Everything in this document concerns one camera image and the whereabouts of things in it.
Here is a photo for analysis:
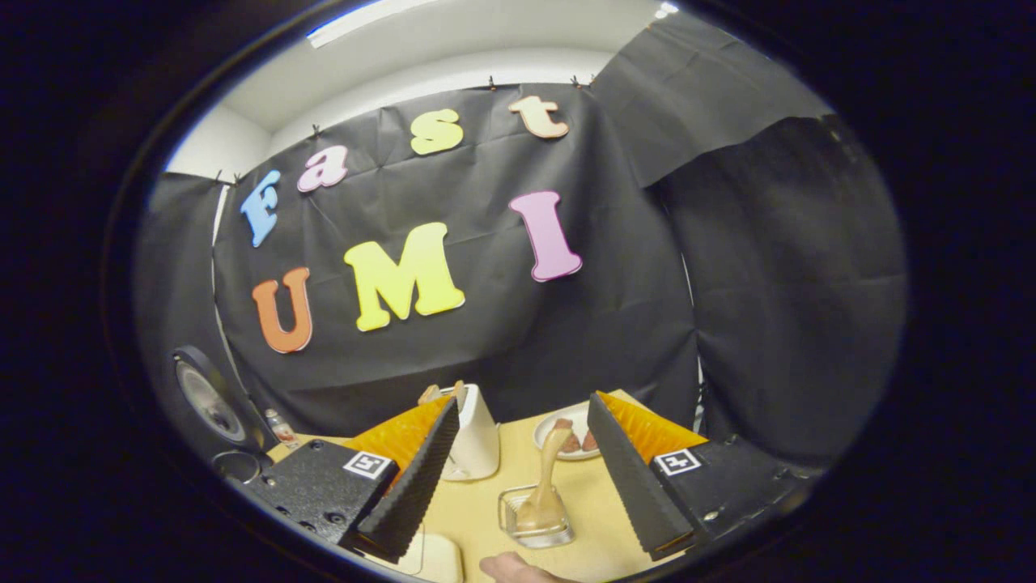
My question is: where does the dark grey rice cooker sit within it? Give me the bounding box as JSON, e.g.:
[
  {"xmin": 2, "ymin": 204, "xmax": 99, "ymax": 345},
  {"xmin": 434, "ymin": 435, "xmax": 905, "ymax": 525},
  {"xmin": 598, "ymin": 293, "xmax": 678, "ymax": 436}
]
[{"xmin": 170, "ymin": 346, "xmax": 276, "ymax": 487}]

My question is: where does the black backdrop cloth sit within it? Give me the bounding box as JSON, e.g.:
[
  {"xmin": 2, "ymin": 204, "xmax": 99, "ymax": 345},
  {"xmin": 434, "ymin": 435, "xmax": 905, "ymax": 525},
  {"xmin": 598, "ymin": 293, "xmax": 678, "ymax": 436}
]
[{"xmin": 134, "ymin": 12, "xmax": 907, "ymax": 470}]

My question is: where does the small clear bottle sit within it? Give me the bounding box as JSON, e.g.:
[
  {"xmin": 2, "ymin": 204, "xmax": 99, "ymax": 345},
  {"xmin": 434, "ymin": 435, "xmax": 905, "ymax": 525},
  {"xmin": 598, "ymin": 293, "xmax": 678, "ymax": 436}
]
[{"xmin": 265, "ymin": 409, "xmax": 299, "ymax": 446}]

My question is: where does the clear ribbed chopstick holder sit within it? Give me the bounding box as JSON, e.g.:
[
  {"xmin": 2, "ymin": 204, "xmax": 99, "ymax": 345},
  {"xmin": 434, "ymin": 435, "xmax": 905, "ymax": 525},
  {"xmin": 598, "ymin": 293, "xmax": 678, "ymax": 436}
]
[{"xmin": 498, "ymin": 484, "xmax": 575, "ymax": 550}]

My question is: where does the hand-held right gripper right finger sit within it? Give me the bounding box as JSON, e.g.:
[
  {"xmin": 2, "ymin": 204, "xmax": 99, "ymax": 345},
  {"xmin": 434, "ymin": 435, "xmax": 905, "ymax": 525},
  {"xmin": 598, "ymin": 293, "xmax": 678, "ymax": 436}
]
[{"xmin": 587, "ymin": 391, "xmax": 826, "ymax": 562}]

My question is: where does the wooden spoon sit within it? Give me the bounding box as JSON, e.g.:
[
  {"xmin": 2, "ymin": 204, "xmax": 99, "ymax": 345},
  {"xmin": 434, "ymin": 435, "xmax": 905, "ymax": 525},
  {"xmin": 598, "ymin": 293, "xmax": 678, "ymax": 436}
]
[{"xmin": 516, "ymin": 427, "xmax": 574, "ymax": 534}]

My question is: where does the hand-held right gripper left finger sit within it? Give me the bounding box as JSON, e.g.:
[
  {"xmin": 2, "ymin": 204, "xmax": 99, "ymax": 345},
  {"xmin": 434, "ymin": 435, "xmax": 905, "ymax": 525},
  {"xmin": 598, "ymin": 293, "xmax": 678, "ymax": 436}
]
[{"xmin": 243, "ymin": 394, "xmax": 462, "ymax": 565}]

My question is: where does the clear plastic rice tray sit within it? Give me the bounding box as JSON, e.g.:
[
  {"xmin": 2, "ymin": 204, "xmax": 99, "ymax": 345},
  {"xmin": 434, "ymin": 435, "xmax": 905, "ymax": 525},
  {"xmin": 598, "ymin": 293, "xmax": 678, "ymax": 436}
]
[{"xmin": 360, "ymin": 522, "xmax": 465, "ymax": 583}]

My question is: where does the white toaster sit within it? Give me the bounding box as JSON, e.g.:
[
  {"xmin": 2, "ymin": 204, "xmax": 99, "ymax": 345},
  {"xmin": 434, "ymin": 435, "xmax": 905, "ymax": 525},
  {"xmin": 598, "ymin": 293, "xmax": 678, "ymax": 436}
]
[{"xmin": 441, "ymin": 383, "xmax": 501, "ymax": 482}]

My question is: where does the white round plate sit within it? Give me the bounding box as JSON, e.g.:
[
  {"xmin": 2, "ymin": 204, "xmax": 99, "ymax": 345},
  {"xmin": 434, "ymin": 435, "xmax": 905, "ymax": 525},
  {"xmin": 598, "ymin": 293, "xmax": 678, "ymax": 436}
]
[{"xmin": 533, "ymin": 402, "xmax": 601, "ymax": 462}]

